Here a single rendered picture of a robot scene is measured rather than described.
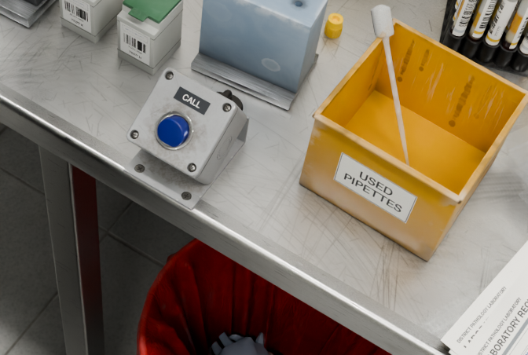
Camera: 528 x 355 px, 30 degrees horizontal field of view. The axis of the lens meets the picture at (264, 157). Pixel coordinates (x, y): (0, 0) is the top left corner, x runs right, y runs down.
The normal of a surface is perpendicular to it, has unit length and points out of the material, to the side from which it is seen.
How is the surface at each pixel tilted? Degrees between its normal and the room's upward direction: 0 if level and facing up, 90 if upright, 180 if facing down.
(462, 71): 90
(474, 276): 0
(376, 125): 0
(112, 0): 90
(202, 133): 30
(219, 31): 90
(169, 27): 90
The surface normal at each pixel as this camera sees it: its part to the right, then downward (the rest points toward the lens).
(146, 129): -0.16, -0.15
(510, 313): 0.10, -0.57
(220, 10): -0.41, 0.72
